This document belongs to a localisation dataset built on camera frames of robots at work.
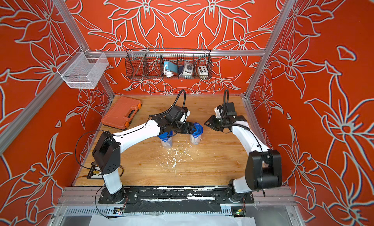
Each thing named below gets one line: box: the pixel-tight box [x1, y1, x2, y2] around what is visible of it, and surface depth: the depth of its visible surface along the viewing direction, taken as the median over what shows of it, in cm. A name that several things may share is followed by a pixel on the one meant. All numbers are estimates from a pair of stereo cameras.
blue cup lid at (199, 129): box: [191, 122, 204, 138], surface depth 83 cm
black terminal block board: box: [86, 165, 103, 180], surface depth 81 cm
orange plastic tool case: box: [100, 96, 142, 131], surface depth 105 cm
